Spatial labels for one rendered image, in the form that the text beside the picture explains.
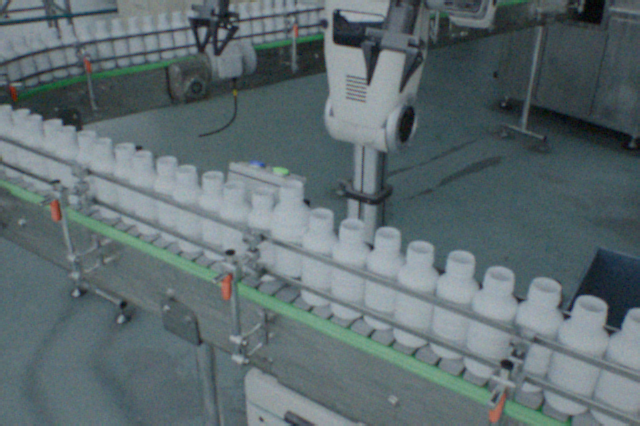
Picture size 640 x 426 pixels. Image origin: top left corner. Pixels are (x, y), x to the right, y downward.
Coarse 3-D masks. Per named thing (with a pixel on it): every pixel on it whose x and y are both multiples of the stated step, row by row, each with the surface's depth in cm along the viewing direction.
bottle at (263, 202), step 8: (256, 192) 104; (264, 192) 104; (272, 192) 102; (256, 200) 102; (264, 200) 101; (272, 200) 102; (256, 208) 102; (264, 208) 102; (272, 208) 103; (248, 216) 104; (256, 216) 103; (264, 216) 102; (248, 224) 104; (256, 224) 102; (264, 224) 102; (264, 232) 103; (264, 248) 104; (272, 248) 104; (264, 256) 105; (272, 256) 105; (264, 264) 106; (272, 264) 106; (264, 280) 108; (272, 280) 108
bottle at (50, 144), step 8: (56, 120) 132; (48, 128) 130; (56, 128) 130; (48, 136) 131; (56, 136) 131; (48, 144) 131; (56, 144) 131; (48, 152) 131; (48, 160) 132; (48, 168) 134; (56, 168) 133; (56, 176) 134
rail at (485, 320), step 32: (0, 160) 142; (64, 160) 126; (224, 224) 105; (224, 256) 109; (320, 256) 95; (480, 288) 89; (384, 320) 93; (480, 320) 82; (576, 352) 76; (544, 384) 81
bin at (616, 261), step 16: (592, 256) 125; (608, 256) 128; (624, 256) 126; (592, 272) 130; (608, 272) 129; (624, 272) 127; (576, 288) 115; (592, 288) 133; (608, 288) 130; (624, 288) 128; (608, 304) 132; (624, 304) 130; (608, 320) 133
